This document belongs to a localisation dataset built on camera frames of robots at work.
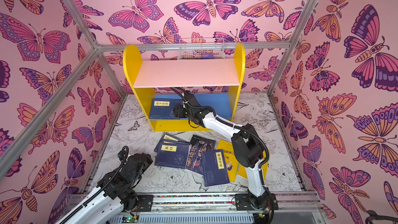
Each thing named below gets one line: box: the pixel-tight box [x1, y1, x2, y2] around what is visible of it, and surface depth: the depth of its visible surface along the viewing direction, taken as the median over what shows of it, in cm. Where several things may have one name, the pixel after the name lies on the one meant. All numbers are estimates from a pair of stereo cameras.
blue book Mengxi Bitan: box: [201, 149, 230, 188], surface depth 83 cm
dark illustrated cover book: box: [185, 134, 216, 176], surface depth 89 cm
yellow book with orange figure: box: [216, 139, 239, 183], surface depth 87 cm
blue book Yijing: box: [154, 142, 192, 169], surface depth 87 cm
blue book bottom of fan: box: [153, 132, 192, 158], surface depth 90 cm
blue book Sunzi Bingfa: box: [149, 98, 183, 120], surface depth 94 cm
